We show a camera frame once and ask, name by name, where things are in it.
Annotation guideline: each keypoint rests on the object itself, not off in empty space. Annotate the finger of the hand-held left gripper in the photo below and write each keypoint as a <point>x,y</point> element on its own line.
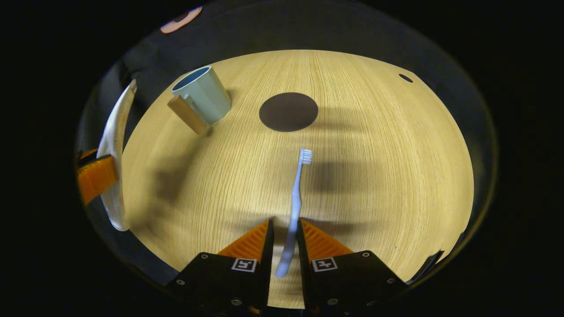
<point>94,176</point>

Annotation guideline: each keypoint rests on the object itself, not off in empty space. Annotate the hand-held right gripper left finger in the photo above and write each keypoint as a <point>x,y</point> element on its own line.
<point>267,255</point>

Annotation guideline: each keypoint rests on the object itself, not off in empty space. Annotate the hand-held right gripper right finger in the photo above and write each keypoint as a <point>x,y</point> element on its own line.
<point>303,264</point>

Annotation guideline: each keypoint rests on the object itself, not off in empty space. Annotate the white toothpaste tube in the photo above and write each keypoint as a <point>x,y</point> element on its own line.
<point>115,132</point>

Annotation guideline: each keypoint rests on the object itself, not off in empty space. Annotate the white toothbrush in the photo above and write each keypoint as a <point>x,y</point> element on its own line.
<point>296,198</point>

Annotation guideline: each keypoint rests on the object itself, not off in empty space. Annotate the dark brown round coaster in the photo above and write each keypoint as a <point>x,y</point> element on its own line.
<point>288,112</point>

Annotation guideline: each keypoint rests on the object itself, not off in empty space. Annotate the wooden desktop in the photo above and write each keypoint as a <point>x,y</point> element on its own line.
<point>374,176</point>

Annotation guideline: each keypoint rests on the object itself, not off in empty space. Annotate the round black desk grommet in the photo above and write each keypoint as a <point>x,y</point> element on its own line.
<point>406,78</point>

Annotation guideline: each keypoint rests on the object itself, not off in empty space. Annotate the black backdrop cloth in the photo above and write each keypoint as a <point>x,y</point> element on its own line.
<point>264,26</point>

